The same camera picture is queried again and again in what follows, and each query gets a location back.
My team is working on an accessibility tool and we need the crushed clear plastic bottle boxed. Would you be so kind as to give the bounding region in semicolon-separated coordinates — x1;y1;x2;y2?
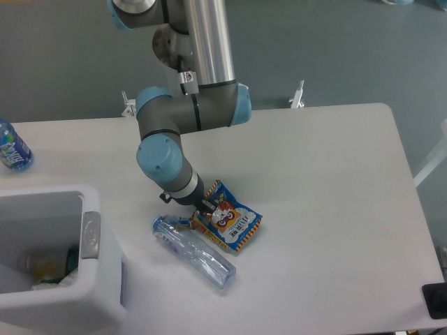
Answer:
152;215;236;290

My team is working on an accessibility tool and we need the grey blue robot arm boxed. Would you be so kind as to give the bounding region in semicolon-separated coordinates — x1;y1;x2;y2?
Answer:
108;1;251;213

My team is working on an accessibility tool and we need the white trash can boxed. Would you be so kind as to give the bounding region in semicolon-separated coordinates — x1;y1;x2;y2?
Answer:
1;184;126;334

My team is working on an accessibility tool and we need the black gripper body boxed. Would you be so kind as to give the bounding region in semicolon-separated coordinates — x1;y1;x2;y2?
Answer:
159;174;205;208

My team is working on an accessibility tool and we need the blue snack wrapper bag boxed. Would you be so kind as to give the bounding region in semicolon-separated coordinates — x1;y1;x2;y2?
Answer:
190;180;263;253

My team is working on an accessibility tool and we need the blue labelled drink bottle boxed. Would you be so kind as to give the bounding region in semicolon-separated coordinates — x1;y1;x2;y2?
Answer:
1;118;34;172

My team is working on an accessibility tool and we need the white frame leg right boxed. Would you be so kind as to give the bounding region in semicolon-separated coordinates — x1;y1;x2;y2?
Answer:
413;119;446;188

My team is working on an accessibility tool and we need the trash inside bin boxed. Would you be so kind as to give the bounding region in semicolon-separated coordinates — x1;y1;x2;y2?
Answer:
17;246;80;291

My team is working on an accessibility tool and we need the black device at table edge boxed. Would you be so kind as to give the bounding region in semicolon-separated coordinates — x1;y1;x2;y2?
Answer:
422;282;447;320

